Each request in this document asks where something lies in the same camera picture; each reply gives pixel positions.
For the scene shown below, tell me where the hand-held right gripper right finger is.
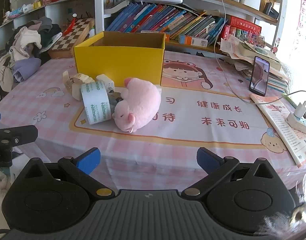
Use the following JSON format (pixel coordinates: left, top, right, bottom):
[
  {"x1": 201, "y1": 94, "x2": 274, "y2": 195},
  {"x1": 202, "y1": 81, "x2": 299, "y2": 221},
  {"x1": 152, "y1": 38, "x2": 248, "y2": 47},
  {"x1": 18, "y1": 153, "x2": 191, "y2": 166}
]
[{"x1": 180, "y1": 147, "x2": 285, "y2": 201}]

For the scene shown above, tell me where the pile of clothes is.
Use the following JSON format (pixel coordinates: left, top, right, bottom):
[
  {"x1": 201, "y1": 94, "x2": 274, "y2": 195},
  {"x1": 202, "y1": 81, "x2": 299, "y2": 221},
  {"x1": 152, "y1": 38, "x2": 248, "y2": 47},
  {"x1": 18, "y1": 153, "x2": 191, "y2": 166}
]
[{"x1": 0, "y1": 17, "x2": 63, "y2": 93}]

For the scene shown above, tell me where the cream plastic object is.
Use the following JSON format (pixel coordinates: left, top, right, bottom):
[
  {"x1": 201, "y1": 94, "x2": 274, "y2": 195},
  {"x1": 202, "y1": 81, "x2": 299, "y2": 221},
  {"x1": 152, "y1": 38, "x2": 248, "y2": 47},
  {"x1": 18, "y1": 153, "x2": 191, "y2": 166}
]
[{"x1": 62, "y1": 70, "x2": 95, "y2": 94}]

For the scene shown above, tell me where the printed booklet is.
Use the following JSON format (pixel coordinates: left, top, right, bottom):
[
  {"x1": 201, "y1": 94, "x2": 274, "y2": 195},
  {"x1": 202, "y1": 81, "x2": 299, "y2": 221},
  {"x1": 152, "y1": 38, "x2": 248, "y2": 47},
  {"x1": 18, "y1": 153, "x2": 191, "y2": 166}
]
[{"x1": 250, "y1": 93, "x2": 306, "y2": 169}]

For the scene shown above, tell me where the white printed tape roll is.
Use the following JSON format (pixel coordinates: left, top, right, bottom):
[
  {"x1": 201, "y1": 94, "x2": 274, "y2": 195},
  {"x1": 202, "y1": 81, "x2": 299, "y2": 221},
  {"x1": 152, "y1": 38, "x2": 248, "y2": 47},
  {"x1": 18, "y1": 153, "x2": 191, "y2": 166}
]
[{"x1": 80, "y1": 81, "x2": 113, "y2": 125}]

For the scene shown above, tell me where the orange and white carton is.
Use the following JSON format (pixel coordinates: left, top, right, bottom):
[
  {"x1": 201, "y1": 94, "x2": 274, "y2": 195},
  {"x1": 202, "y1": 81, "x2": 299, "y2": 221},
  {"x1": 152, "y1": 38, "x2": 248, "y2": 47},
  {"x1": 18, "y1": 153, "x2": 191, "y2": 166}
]
[{"x1": 178, "y1": 34, "x2": 209, "y2": 48}]

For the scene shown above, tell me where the fluffy grey fur trim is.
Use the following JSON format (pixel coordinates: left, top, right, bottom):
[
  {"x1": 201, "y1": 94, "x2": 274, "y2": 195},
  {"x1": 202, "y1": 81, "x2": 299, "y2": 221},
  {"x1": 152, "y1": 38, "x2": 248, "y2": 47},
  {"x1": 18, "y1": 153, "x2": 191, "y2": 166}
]
[{"x1": 264, "y1": 172, "x2": 306, "y2": 238}]

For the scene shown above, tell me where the pink plush pig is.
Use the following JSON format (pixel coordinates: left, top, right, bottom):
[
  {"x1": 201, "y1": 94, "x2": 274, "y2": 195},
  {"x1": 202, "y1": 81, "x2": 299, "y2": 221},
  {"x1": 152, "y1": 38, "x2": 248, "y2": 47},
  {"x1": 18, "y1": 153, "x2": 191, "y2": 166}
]
[{"x1": 111, "y1": 77, "x2": 162, "y2": 133}]

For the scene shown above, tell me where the yellow cardboard box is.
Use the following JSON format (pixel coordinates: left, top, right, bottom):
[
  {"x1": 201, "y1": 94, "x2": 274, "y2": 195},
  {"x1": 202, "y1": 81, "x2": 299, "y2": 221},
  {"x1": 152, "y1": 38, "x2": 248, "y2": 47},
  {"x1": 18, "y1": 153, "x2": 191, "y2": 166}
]
[{"x1": 73, "y1": 31, "x2": 166, "y2": 86}]

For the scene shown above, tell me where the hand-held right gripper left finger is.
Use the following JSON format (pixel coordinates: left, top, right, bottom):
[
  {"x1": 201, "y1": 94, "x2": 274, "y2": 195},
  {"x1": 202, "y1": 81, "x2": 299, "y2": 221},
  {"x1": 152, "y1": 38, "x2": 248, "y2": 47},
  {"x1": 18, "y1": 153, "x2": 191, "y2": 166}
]
[{"x1": 19, "y1": 147, "x2": 116, "y2": 201}]

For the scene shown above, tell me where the pink checked printed tablecloth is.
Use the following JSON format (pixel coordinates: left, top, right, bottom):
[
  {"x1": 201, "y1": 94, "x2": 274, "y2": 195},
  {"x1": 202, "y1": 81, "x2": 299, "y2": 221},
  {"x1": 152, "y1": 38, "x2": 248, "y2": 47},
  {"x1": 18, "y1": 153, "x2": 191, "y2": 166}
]
[{"x1": 0, "y1": 49, "x2": 306, "y2": 196}]

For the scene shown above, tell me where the row of colourful books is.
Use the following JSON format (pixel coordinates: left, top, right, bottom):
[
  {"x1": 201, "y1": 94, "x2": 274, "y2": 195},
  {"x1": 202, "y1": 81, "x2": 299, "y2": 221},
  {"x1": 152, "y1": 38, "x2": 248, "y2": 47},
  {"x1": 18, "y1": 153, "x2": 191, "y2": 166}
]
[{"x1": 105, "y1": 2, "x2": 226, "y2": 47}]

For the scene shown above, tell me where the red tassel ornament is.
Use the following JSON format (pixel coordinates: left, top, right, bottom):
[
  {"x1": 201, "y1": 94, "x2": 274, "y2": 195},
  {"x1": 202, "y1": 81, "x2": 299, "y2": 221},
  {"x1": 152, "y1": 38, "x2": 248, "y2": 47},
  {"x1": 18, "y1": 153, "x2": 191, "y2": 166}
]
[{"x1": 62, "y1": 14, "x2": 77, "y2": 36}]

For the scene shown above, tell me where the stack of papers and books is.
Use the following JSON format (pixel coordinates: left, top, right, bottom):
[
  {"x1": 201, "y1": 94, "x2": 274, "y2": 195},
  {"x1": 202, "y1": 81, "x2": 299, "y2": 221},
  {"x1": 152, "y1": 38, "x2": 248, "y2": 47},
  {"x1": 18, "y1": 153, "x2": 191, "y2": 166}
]
[{"x1": 219, "y1": 34, "x2": 290, "y2": 93}]

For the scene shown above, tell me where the large white charger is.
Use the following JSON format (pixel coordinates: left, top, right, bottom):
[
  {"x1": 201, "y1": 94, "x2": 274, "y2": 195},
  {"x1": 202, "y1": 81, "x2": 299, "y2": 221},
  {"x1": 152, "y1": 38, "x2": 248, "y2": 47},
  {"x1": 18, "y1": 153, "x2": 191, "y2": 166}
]
[{"x1": 96, "y1": 74, "x2": 115, "y2": 92}]

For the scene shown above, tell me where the white light bar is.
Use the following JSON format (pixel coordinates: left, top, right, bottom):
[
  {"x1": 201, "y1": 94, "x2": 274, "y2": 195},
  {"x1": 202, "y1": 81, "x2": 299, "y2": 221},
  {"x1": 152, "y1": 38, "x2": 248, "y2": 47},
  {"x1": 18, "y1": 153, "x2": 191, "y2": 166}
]
[{"x1": 134, "y1": 0, "x2": 183, "y2": 5}]

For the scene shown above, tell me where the white charging cable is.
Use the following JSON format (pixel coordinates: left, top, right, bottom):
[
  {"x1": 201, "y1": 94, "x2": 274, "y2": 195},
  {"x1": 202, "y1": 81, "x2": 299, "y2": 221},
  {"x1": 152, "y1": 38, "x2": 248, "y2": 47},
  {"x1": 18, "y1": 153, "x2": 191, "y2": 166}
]
[{"x1": 284, "y1": 90, "x2": 306, "y2": 103}]

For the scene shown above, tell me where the red thick book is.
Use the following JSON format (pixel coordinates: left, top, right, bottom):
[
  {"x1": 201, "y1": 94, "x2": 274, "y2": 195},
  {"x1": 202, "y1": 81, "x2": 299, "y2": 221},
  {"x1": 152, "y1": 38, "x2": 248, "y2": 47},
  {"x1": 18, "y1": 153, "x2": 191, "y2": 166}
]
[{"x1": 226, "y1": 15, "x2": 263, "y2": 39}]

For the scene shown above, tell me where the black smartphone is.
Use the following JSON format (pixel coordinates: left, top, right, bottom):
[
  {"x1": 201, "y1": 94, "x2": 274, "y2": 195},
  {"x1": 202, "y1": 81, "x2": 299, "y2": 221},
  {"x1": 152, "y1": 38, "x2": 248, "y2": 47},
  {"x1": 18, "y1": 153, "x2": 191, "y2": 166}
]
[{"x1": 248, "y1": 56, "x2": 271, "y2": 97}]

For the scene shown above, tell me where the wooden chessboard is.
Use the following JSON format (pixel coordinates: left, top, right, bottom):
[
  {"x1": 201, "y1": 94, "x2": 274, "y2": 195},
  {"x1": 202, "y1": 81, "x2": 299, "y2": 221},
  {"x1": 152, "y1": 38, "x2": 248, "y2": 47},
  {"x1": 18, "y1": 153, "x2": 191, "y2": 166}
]
[{"x1": 47, "y1": 17, "x2": 95, "y2": 59}]

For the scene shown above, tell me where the white shelf unit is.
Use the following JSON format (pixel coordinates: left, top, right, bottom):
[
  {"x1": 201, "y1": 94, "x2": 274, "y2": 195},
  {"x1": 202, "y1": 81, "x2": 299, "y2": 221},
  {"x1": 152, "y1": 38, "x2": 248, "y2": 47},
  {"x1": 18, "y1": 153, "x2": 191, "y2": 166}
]
[{"x1": 0, "y1": 0, "x2": 287, "y2": 55}]

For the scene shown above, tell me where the white plugged charger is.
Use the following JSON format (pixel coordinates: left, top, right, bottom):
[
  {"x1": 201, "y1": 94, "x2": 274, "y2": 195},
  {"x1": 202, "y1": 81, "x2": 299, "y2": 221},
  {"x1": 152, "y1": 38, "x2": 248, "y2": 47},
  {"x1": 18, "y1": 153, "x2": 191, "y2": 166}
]
[{"x1": 294, "y1": 101, "x2": 306, "y2": 119}]

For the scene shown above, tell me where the small grey object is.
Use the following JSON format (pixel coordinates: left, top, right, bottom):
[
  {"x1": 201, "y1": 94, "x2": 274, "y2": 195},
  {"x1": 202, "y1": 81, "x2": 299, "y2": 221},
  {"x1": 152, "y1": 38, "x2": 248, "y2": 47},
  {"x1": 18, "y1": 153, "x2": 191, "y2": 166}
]
[{"x1": 106, "y1": 89, "x2": 124, "y2": 112}]

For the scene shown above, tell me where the long white cable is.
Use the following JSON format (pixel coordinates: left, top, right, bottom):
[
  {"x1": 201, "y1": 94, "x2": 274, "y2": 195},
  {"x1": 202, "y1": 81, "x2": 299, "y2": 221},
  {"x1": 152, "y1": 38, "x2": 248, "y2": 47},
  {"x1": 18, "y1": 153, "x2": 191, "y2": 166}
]
[{"x1": 212, "y1": 0, "x2": 255, "y2": 104}]

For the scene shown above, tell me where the white power strip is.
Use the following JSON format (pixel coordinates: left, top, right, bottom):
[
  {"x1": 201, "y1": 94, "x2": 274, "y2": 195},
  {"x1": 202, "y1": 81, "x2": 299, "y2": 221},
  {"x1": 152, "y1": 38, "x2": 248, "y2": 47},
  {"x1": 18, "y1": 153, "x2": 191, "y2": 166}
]
[{"x1": 286, "y1": 112, "x2": 306, "y2": 138}]

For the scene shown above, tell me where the small black device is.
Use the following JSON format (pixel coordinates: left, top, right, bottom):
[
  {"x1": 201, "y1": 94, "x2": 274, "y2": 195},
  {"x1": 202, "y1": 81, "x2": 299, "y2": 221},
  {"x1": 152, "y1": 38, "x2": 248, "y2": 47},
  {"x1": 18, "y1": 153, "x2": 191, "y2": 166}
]
[{"x1": 264, "y1": 2, "x2": 279, "y2": 20}]

